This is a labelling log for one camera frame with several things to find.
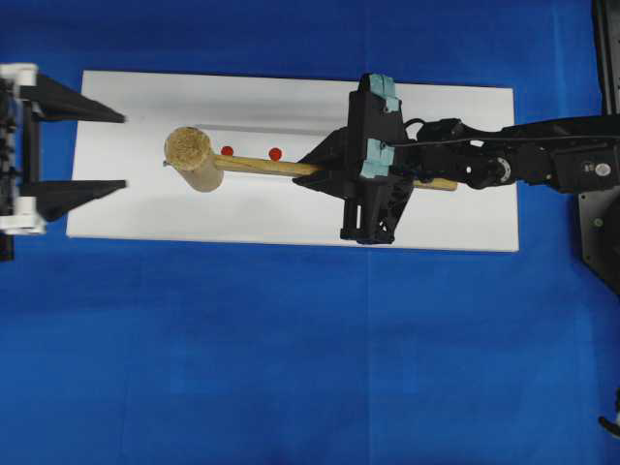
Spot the black aluminium frame rail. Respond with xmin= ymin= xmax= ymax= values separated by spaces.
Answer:
xmin=592 ymin=0 xmax=619 ymax=114

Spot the blue table mat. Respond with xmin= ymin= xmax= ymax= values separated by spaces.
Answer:
xmin=1 ymin=1 xmax=619 ymax=464

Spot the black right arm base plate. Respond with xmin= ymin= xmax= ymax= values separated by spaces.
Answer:
xmin=577 ymin=187 xmax=619 ymax=295

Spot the white foam base board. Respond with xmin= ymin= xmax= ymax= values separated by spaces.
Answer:
xmin=67 ymin=71 xmax=519 ymax=252

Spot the red round mark middle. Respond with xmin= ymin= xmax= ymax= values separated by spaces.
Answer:
xmin=268 ymin=147 xmax=282 ymax=161

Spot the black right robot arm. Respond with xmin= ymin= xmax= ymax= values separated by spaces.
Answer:
xmin=294 ymin=74 xmax=619 ymax=245

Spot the wooden mallet hammer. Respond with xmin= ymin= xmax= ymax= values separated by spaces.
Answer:
xmin=163 ymin=126 xmax=459 ymax=194

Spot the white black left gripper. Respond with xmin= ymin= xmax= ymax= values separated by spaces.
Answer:
xmin=1 ymin=63 xmax=127 ymax=262

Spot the white raised strip block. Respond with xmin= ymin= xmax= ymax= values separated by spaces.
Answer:
xmin=196 ymin=124 xmax=329 ymax=178

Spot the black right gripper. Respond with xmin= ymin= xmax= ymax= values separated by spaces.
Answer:
xmin=293 ymin=74 xmax=413 ymax=245

